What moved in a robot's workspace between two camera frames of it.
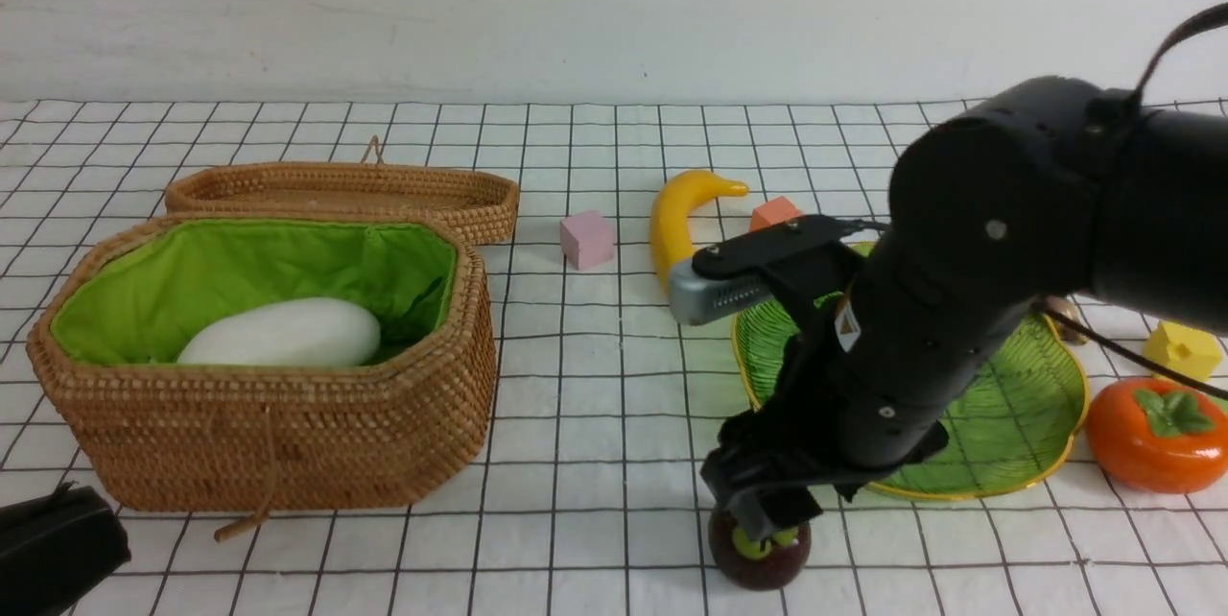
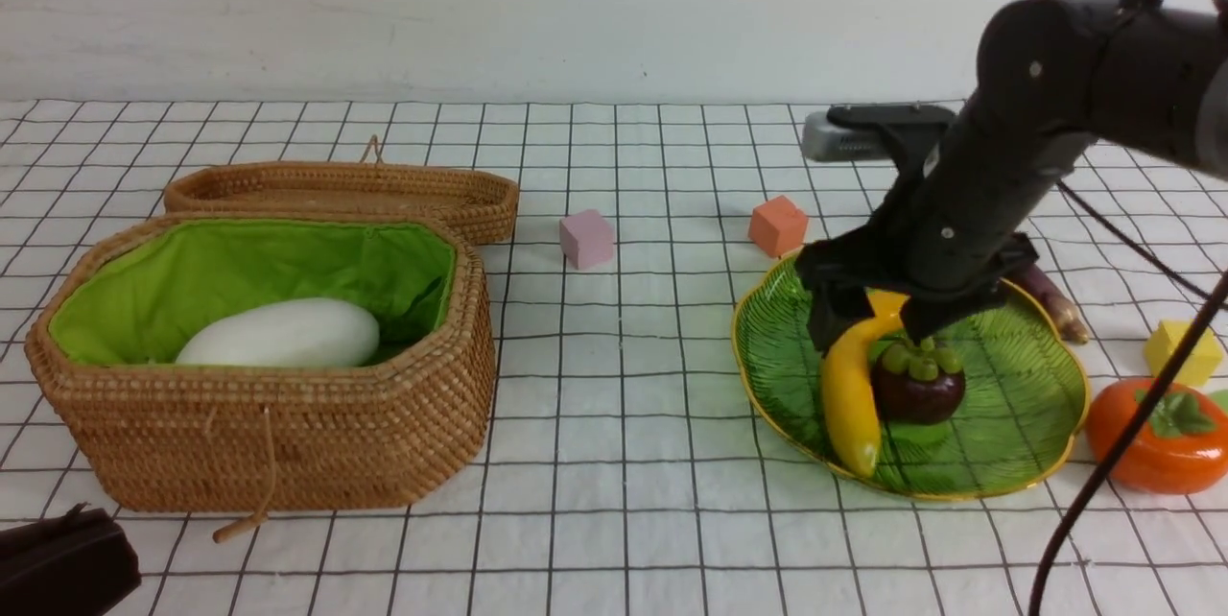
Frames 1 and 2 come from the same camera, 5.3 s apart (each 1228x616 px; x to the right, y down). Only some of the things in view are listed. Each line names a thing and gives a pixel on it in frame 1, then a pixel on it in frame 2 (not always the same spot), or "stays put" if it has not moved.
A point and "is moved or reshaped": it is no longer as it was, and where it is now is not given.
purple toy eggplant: [1067, 305] stays put
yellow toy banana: [673, 204] is moved or reshaped
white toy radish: [317, 331] stays put
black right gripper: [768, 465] → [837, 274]
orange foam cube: [773, 211] stays put
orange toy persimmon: [1150, 436] stays put
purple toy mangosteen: [742, 561] is moved or reshaped
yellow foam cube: [1192, 350] stays put
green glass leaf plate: [1019, 416] stays put
